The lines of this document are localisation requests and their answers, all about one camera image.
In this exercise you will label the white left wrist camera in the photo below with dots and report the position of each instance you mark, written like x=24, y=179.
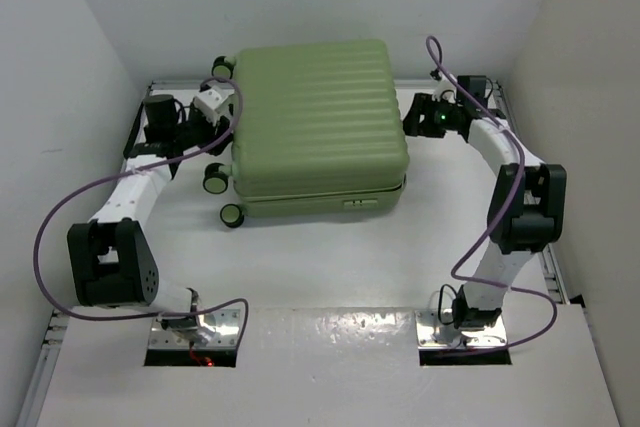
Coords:
x=213, y=103

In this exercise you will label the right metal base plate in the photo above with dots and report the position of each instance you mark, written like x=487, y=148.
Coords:
x=434, y=334

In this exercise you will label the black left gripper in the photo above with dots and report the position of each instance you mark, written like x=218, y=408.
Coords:
x=222, y=125

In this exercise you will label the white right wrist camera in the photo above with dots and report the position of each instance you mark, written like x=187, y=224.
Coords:
x=444, y=92

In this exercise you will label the green suitcase with blue lining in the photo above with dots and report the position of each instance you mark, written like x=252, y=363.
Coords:
x=319, y=132

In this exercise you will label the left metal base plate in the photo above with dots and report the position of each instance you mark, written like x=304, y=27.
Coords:
x=214, y=331

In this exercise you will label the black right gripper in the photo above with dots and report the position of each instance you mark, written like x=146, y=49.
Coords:
x=422, y=104

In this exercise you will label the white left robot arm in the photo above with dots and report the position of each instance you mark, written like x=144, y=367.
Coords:
x=112, y=263

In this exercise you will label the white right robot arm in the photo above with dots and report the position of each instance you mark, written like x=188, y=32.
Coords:
x=526, y=210

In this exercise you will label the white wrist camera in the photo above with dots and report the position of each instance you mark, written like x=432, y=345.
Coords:
x=213, y=103
x=444, y=92

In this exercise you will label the metal base plate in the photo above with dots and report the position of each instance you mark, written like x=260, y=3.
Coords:
x=434, y=334
x=214, y=331

